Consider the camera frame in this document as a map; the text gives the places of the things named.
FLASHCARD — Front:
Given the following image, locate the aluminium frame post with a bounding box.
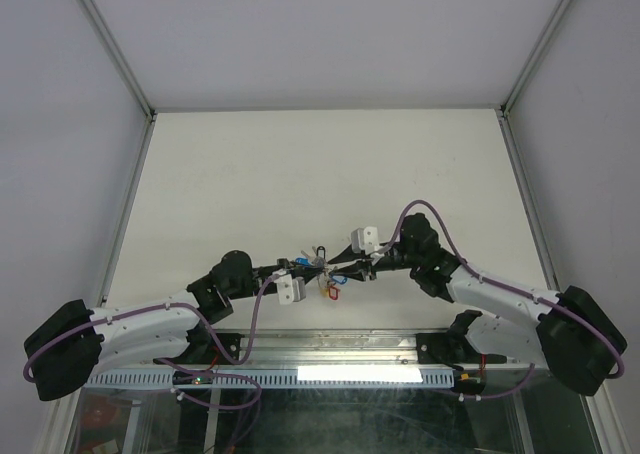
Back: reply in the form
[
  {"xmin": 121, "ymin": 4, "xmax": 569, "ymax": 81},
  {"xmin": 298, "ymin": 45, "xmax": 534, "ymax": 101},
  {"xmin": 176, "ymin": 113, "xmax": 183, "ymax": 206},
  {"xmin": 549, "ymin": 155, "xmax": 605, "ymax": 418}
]
[
  {"xmin": 65, "ymin": 0, "xmax": 157, "ymax": 120},
  {"xmin": 500, "ymin": 0, "xmax": 589, "ymax": 119}
]

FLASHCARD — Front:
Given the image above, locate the aluminium mounting rail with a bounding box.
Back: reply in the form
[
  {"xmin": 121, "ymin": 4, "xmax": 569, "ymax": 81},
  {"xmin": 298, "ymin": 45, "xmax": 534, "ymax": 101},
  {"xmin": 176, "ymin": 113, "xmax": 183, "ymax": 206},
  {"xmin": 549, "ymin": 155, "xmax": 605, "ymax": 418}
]
[{"xmin": 218, "ymin": 329, "xmax": 430, "ymax": 368}]

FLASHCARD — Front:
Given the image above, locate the large keyring with yellow grip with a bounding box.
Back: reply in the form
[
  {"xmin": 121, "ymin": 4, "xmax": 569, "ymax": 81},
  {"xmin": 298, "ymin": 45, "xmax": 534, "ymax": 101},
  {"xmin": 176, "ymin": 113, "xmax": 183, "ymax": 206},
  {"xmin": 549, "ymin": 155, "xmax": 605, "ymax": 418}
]
[{"xmin": 294, "ymin": 245, "xmax": 344, "ymax": 301}]

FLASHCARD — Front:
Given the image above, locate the slotted white cable duct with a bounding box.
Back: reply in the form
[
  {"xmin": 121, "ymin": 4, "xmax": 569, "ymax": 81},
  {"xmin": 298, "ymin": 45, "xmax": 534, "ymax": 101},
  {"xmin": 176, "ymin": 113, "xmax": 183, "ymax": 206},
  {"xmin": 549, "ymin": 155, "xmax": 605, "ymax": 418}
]
[{"xmin": 85, "ymin": 365, "xmax": 454, "ymax": 391}]

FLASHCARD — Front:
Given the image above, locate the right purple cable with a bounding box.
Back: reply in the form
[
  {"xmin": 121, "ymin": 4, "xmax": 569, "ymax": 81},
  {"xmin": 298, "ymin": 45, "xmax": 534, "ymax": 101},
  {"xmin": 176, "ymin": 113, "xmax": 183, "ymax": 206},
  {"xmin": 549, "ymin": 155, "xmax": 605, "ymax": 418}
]
[{"xmin": 374, "ymin": 200, "xmax": 626, "ymax": 381}]

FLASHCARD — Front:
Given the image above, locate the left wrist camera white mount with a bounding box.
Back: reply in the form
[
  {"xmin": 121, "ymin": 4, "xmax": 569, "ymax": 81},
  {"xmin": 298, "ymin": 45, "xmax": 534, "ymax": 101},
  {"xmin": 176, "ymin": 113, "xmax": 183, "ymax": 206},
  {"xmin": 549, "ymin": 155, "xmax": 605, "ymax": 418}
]
[{"xmin": 271, "ymin": 269, "xmax": 306, "ymax": 305}]

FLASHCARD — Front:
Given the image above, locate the left aluminium frame post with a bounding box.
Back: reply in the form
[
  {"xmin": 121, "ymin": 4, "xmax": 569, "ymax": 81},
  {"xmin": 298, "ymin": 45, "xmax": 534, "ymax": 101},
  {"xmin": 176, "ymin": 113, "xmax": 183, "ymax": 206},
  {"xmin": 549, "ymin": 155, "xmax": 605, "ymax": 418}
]
[{"xmin": 65, "ymin": 0, "xmax": 157, "ymax": 120}]

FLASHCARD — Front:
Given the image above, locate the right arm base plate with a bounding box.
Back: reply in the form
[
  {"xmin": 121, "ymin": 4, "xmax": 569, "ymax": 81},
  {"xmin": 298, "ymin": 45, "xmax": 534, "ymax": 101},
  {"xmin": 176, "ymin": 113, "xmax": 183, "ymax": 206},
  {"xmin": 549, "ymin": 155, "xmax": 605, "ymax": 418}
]
[{"xmin": 415, "ymin": 332, "xmax": 455, "ymax": 365}]

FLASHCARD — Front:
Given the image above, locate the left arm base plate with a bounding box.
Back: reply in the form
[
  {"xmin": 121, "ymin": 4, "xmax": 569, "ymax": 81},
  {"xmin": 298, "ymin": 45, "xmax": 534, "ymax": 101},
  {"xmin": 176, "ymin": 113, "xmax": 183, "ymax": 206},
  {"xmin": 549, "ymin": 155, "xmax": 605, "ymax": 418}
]
[{"xmin": 199, "ymin": 332, "xmax": 243, "ymax": 367}]

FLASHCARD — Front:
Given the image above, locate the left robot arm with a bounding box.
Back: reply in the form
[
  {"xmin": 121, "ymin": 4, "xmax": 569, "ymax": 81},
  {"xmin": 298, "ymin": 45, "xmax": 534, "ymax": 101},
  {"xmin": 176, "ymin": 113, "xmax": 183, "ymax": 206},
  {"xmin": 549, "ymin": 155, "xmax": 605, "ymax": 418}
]
[{"xmin": 23, "ymin": 250, "xmax": 323, "ymax": 401}]

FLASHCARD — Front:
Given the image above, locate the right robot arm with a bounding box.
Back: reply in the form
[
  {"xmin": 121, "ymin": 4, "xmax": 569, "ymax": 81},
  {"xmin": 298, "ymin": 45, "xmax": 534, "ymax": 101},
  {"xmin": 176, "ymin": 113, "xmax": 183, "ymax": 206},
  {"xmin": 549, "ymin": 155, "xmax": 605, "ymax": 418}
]
[{"xmin": 329, "ymin": 213, "xmax": 627, "ymax": 396}]

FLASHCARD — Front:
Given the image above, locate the right aluminium frame post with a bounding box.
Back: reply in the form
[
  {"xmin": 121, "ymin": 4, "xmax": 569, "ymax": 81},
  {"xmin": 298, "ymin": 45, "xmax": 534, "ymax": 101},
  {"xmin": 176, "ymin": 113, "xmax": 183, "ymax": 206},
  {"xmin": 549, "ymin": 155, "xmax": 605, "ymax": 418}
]
[{"xmin": 500, "ymin": 0, "xmax": 589, "ymax": 119}]

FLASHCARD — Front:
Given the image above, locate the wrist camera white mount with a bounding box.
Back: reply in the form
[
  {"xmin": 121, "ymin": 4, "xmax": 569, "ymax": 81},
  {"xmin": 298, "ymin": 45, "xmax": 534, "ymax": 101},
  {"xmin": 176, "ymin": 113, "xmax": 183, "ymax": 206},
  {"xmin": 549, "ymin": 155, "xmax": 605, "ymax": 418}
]
[
  {"xmin": 271, "ymin": 269, "xmax": 306, "ymax": 305},
  {"xmin": 351, "ymin": 226, "xmax": 380, "ymax": 256}
]

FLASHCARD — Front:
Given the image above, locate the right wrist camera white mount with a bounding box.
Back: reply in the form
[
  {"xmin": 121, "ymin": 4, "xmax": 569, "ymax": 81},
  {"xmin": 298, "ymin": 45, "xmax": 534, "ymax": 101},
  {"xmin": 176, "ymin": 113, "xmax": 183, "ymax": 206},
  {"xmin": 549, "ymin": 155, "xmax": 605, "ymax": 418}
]
[{"xmin": 351, "ymin": 226, "xmax": 380, "ymax": 256}]

